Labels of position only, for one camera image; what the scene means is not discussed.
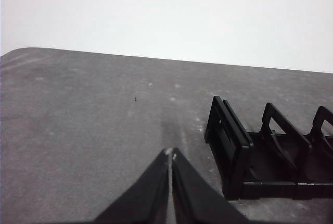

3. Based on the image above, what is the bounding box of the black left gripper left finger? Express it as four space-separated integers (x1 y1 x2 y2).
92 148 170 224

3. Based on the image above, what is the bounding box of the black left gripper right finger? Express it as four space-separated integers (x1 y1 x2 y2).
171 147 257 224

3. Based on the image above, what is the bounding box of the black plastic plate rack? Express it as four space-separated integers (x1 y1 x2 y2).
204 95 333 201

